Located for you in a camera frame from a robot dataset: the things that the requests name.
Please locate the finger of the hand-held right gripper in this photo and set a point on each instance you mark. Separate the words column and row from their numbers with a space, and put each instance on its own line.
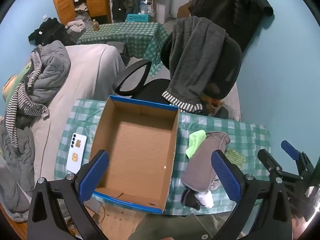
column 266, row 158
column 290, row 148

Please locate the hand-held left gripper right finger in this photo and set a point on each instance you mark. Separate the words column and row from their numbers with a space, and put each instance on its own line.
column 226, row 177

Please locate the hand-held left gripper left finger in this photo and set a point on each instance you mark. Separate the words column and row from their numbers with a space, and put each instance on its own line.
column 95, row 174

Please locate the grey-brown soft cloth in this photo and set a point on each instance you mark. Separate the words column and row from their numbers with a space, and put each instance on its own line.
column 202, row 165

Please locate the blue cardboard box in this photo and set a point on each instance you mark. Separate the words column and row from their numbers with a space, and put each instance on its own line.
column 140, row 150

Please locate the yellow-green knitted item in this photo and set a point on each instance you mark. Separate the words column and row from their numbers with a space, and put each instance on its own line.
column 237, row 158

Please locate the white smartphone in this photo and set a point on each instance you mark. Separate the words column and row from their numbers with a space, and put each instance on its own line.
column 80, row 150

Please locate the dark grey sock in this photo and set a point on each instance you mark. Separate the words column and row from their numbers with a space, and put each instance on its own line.
column 190, row 198

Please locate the green checkered tablecloth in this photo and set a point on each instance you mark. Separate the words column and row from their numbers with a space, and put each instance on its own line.
column 225, row 130

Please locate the green microfiber cloth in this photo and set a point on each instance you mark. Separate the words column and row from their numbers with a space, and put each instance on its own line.
column 196, row 140

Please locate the person's olive pants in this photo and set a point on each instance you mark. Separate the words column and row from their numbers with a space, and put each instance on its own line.
column 175, row 227

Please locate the orange round object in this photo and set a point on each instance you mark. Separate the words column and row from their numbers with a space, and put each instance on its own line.
column 212, row 103

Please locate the grey crumpled garment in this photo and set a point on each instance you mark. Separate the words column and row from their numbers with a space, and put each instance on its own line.
column 17, row 170

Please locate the bed with grey sheet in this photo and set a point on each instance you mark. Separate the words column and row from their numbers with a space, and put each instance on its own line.
column 87, row 75

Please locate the black office chair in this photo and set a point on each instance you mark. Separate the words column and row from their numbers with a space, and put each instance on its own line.
column 226, row 62

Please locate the striped grey garment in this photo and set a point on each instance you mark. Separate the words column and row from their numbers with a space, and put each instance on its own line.
column 20, row 100

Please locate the grey quilted jacket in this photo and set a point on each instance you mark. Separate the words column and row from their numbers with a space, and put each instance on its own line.
column 52, row 67

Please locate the green and yellow pillow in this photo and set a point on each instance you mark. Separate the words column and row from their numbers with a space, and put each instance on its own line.
column 10, row 86

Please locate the grey towel with striped hem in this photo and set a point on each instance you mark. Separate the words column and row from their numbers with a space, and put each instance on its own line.
column 195, row 55

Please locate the green checkered cloth-covered table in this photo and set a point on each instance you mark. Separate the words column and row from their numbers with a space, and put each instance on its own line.
column 130, row 35

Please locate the black clothes pile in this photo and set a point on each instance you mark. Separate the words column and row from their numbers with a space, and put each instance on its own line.
column 50, row 33

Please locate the amber bottle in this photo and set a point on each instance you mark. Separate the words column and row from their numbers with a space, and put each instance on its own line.
column 95, row 26

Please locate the grey clothes pile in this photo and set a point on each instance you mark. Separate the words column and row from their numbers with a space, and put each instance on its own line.
column 77, row 26

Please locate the black hanging jacket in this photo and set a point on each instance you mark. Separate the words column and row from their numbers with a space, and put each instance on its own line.
column 230, row 5

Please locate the teal plastic crate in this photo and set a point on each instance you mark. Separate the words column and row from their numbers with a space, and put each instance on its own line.
column 137, row 18

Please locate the dark hanging coats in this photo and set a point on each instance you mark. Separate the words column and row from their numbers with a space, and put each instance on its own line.
column 122, row 2

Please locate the white wall socket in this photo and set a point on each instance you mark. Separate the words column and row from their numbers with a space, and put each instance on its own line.
column 45, row 17

